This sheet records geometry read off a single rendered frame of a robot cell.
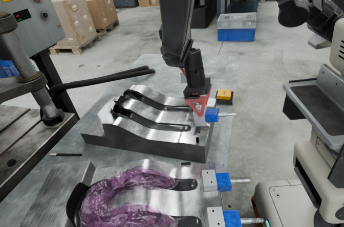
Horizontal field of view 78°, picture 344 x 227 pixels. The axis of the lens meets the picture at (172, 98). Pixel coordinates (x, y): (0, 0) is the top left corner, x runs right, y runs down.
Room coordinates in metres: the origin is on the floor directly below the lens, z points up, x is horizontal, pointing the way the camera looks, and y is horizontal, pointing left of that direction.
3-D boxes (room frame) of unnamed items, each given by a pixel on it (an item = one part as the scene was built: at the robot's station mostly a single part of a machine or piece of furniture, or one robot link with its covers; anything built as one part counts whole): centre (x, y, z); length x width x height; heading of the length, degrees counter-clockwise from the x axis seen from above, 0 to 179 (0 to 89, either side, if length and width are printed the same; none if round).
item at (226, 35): (3.60, -1.28, 0.11); 0.61 x 0.41 x 0.22; 66
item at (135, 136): (0.68, 0.10, 0.87); 0.50 x 0.26 x 0.14; 68
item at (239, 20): (3.60, -1.28, 0.28); 0.61 x 0.41 x 0.15; 66
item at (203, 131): (0.54, -0.09, 0.87); 0.05 x 0.05 x 0.04; 68
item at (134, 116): (0.66, 0.09, 0.92); 0.35 x 0.16 x 0.09; 68
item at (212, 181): (0.35, -0.12, 0.86); 0.13 x 0.05 x 0.05; 85
